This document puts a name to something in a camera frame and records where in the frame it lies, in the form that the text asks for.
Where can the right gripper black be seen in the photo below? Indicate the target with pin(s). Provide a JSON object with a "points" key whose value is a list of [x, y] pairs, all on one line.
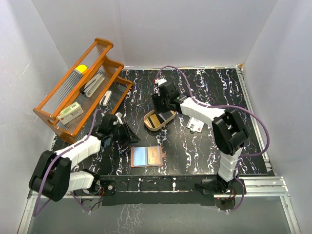
{"points": [[157, 98]]}

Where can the green white staples box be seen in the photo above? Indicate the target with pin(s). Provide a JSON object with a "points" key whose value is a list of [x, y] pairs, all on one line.
{"points": [[70, 113]]}

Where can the grey black stapler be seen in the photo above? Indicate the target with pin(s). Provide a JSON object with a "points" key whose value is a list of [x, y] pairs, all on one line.
{"points": [[90, 87]]}

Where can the orange wooden shelf rack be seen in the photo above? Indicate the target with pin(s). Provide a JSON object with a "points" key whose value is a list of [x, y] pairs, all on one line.
{"points": [[85, 83]]}

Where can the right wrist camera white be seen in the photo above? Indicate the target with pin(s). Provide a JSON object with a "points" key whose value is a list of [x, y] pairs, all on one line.
{"points": [[160, 81]]}

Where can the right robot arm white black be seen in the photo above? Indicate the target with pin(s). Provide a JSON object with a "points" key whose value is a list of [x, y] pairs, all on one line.
{"points": [[229, 131]]}

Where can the yellow grey eraser block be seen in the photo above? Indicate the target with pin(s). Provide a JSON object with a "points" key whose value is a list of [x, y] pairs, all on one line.
{"points": [[81, 69]]}

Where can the beige oval tray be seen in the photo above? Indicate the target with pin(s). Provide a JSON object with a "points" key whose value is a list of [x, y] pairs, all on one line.
{"points": [[169, 114]]}

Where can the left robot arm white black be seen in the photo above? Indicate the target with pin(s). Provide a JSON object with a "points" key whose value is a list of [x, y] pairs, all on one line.
{"points": [[53, 176]]}

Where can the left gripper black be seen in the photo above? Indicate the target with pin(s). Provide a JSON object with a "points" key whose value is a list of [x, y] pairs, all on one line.
{"points": [[129, 136]]}

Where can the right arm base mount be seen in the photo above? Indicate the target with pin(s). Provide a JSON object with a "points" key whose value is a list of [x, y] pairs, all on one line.
{"points": [[218, 186]]}

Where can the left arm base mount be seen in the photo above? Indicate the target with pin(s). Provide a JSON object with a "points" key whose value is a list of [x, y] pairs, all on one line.
{"points": [[93, 198]]}

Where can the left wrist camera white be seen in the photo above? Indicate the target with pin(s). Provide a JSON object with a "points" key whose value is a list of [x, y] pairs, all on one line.
{"points": [[119, 117]]}

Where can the white printed paper packet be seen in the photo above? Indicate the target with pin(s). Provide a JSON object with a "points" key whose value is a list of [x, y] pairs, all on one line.
{"points": [[195, 125]]}

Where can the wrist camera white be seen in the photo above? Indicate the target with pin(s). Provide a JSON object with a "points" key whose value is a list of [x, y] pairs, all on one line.
{"points": [[160, 81], [119, 117]]}

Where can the small white stapler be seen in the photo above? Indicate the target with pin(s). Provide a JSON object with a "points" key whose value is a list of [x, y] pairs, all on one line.
{"points": [[105, 99]]}

